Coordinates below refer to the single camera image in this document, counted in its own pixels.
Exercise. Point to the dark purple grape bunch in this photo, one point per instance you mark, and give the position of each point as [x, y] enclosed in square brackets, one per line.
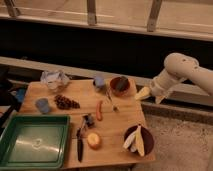
[64, 103]

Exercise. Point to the wooden table board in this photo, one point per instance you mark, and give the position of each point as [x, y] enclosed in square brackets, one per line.
[111, 129]

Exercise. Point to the small dark toy object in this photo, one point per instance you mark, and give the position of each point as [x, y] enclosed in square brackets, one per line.
[89, 120]

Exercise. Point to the black handled knife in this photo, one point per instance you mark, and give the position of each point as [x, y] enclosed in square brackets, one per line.
[80, 145]

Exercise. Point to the yellow banana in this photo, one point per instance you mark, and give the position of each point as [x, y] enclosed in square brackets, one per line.
[139, 141]

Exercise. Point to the black object at left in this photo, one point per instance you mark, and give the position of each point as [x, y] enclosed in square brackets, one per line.
[6, 98]

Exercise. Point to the blue object at left edge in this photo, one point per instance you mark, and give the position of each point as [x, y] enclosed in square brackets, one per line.
[20, 94]

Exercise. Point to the blue cup on left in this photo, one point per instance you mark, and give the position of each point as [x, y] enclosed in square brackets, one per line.
[42, 105]

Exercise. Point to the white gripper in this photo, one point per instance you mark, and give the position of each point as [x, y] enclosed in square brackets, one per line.
[160, 86]

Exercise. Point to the orange carrot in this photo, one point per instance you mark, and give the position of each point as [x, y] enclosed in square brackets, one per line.
[99, 116]

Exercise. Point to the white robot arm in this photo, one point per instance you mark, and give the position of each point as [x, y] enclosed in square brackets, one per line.
[178, 67]

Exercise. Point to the dark object in bowl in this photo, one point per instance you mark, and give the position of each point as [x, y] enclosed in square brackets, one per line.
[121, 84]

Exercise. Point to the blue cup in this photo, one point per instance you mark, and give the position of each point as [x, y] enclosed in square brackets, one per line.
[98, 82]
[42, 105]

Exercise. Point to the dark brown plate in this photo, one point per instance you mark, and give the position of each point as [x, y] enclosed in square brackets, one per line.
[147, 137]

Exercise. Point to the green plastic tray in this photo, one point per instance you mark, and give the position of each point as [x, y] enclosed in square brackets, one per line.
[31, 142]

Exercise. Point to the yellow orange fruit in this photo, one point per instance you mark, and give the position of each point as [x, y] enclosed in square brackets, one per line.
[94, 140]

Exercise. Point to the metal fork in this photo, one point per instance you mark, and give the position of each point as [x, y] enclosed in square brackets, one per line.
[115, 109]

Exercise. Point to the brown bowl at back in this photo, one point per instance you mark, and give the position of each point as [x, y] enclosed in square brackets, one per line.
[113, 83]

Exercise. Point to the blue cup at back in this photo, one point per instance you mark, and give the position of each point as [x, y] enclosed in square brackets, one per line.
[98, 82]

